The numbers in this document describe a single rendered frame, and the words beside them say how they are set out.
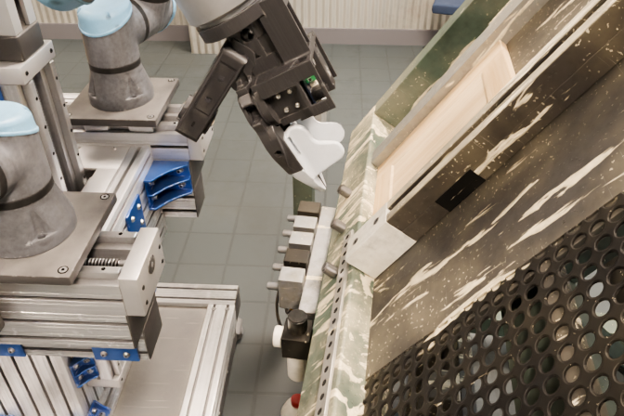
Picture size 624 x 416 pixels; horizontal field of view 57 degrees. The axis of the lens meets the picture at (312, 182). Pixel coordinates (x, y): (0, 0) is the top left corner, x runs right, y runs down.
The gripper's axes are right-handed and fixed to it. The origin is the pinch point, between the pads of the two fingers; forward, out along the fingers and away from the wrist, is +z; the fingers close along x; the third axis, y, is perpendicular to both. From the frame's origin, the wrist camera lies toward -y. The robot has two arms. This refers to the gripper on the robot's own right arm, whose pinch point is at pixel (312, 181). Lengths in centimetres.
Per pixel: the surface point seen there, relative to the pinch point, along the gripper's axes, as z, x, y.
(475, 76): 27, 59, 20
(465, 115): 29, 50, 16
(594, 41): 11.7, 26.4, 35.8
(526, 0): 18, 64, 34
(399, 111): 44, 90, -1
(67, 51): 26, 342, -238
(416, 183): 27.8, 32.3, 4.4
